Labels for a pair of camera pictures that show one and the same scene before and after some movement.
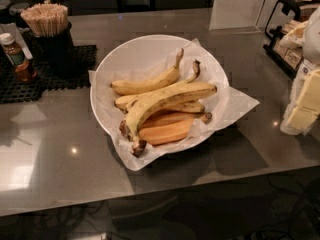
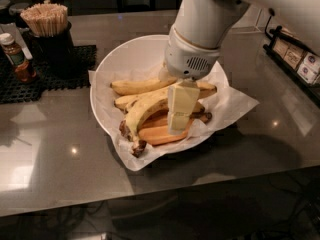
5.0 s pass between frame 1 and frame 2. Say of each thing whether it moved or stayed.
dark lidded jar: stayed
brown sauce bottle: stayed
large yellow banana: stayed
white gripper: moved
